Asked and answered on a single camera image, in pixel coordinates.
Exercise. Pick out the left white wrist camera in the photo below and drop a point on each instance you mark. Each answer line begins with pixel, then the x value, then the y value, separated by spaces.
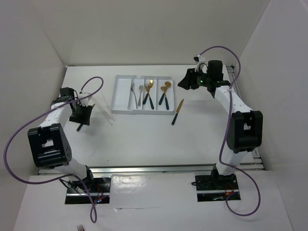
pixel 84 98

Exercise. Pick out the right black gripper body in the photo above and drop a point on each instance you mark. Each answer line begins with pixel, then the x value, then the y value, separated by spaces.
pixel 200 79

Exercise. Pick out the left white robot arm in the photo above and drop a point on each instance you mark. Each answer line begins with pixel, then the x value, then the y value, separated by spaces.
pixel 49 145

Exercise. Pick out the gold spoon green handle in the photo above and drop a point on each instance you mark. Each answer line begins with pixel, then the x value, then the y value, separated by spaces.
pixel 167 85
pixel 164 89

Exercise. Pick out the fork tines at bottom edge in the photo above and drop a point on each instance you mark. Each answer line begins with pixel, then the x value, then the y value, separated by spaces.
pixel 80 228

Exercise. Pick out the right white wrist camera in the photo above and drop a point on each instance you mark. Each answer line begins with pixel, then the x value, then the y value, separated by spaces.
pixel 200 63

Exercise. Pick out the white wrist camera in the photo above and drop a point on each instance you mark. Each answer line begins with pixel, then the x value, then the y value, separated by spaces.
pixel 200 63
pixel 84 98

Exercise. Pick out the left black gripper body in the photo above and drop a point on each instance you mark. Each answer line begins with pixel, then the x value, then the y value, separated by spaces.
pixel 79 115

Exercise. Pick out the silver fork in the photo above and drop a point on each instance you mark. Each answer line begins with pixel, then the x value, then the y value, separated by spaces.
pixel 140 94
pixel 135 98

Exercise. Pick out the gold fork green handle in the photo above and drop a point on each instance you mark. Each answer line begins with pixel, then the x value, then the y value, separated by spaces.
pixel 151 102
pixel 147 89

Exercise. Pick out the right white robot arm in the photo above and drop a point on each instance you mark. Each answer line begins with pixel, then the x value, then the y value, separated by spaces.
pixel 220 89

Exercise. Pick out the white divided cutlery tray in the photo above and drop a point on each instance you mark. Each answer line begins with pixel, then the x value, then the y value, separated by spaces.
pixel 123 100

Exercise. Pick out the gold knife green handle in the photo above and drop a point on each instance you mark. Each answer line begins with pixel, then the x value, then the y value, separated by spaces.
pixel 177 112
pixel 85 116

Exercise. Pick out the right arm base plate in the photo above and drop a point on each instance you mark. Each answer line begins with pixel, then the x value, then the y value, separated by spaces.
pixel 209 191

